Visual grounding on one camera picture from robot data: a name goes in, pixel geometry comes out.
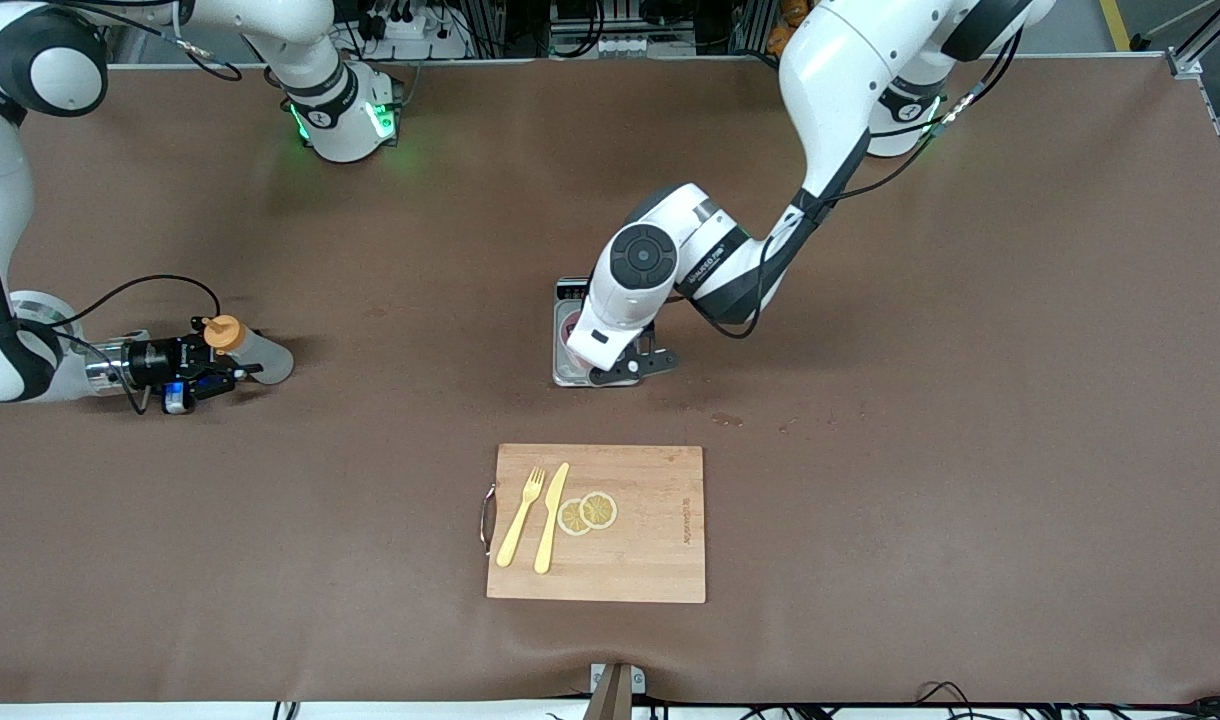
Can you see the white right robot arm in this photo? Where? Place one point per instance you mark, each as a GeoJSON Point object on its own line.
{"type": "Point", "coordinates": [0, 180]}

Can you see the clear sauce bottle orange cap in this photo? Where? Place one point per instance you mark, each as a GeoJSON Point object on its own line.
{"type": "Point", "coordinates": [270, 360]}

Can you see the silver digital kitchen scale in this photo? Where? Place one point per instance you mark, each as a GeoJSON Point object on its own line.
{"type": "Point", "coordinates": [570, 290]}

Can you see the aluminium frame bracket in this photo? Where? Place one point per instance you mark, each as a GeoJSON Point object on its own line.
{"type": "Point", "coordinates": [1185, 65]}

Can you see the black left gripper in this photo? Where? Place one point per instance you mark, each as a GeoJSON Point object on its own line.
{"type": "Point", "coordinates": [649, 330]}

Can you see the lemon slice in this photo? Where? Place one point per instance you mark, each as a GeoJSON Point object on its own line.
{"type": "Point", "coordinates": [600, 510]}
{"type": "Point", "coordinates": [572, 518]}

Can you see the white socket strip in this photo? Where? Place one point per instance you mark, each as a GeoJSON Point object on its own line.
{"type": "Point", "coordinates": [645, 46]}

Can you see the pile of orange objects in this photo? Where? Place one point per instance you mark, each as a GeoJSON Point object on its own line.
{"type": "Point", "coordinates": [792, 12]}

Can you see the yellow plastic knife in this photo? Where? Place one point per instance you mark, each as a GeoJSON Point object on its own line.
{"type": "Point", "coordinates": [550, 520]}

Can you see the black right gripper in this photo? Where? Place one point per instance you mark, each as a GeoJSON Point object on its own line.
{"type": "Point", "coordinates": [156, 361]}

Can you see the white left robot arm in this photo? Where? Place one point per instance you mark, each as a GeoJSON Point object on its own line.
{"type": "Point", "coordinates": [840, 80]}

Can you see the pink plastic cup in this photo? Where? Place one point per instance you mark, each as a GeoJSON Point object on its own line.
{"type": "Point", "coordinates": [570, 340]}

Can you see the yellow plastic fork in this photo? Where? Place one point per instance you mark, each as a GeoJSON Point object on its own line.
{"type": "Point", "coordinates": [518, 525]}

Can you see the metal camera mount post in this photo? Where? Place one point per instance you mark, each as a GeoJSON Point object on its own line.
{"type": "Point", "coordinates": [615, 695]}

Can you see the wooden cutting board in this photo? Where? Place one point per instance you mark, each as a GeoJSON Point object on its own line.
{"type": "Point", "coordinates": [650, 540]}

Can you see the white power strip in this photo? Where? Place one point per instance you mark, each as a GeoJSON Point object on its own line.
{"type": "Point", "coordinates": [420, 30]}

